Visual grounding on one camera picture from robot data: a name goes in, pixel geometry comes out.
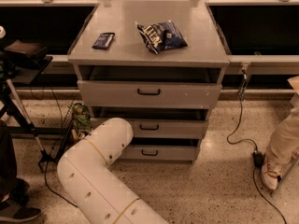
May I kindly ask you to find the black wire basket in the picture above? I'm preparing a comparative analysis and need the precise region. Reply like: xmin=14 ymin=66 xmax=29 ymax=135
xmin=54 ymin=102 xmax=75 ymax=162

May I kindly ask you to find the grey drawer cabinet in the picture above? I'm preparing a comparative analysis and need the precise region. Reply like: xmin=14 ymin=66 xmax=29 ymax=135
xmin=66 ymin=0 xmax=231 ymax=165

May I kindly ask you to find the drink can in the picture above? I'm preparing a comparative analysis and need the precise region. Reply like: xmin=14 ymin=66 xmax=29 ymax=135
xmin=78 ymin=133 xmax=87 ymax=140

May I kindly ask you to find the dark box on stand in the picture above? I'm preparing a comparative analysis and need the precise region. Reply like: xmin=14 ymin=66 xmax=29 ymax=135
xmin=5 ymin=40 xmax=48 ymax=60

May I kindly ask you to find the small dark blue snack packet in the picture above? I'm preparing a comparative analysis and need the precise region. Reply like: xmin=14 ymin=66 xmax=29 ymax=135
xmin=93 ymin=33 xmax=115 ymax=50

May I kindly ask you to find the grey bottom drawer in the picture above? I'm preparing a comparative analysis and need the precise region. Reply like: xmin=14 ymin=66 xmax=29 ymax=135
xmin=121 ymin=137 xmax=201 ymax=163

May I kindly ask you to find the grey top drawer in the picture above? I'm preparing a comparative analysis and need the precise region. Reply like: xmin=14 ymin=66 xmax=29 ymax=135
xmin=78 ymin=80 xmax=221 ymax=109

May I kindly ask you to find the black floor cable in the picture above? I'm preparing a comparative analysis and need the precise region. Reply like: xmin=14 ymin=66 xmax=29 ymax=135
xmin=43 ymin=161 xmax=78 ymax=209

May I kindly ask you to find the person in beige clothes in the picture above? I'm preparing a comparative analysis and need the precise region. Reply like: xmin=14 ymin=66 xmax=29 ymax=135
xmin=260 ymin=76 xmax=299 ymax=192

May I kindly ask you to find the dark sneaker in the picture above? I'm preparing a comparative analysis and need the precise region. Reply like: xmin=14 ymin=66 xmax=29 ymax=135
xmin=0 ymin=200 xmax=41 ymax=223

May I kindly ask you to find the black power adapter with cable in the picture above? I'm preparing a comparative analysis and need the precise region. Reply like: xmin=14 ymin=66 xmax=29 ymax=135
xmin=226 ymin=68 xmax=288 ymax=224

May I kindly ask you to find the blue chip bag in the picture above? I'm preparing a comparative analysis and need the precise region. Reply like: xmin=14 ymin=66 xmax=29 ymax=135
xmin=136 ymin=21 xmax=188 ymax=54

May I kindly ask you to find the green snack bag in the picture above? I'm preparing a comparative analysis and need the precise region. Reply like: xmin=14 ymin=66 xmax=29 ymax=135
xmin=72 ymin=103 xmax=93 ymax=135

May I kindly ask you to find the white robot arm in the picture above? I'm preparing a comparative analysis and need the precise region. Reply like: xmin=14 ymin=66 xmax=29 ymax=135
xmin=57 ymin=118 xmax=168 ymax=224

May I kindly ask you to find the black camera tripod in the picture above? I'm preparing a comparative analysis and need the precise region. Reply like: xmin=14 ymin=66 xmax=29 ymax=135
xmin=0 ymin=78 xmax=56 ymax=173

